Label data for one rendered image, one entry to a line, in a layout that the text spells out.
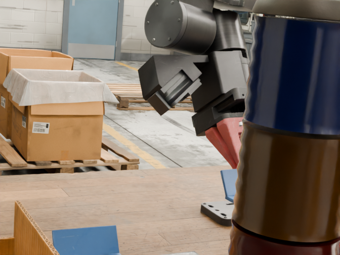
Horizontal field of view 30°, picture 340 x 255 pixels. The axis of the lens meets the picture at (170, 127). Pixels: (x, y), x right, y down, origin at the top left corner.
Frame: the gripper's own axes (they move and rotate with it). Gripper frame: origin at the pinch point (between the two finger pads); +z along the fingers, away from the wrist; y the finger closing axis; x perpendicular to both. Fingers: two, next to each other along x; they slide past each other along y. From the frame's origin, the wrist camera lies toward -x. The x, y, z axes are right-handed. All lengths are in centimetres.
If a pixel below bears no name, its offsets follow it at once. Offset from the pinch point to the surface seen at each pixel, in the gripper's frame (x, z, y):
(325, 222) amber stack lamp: -28, 9, 42
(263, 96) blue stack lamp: -30, 5, 43
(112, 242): -15.7, 4.3, -5.2
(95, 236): -17.4, 3.4, -5.3
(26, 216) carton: -24.8, 0.7, -3.9
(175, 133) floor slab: 235, -126, -428
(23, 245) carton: -24.9, 3.3, -6.0
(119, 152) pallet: 131, -87, -327
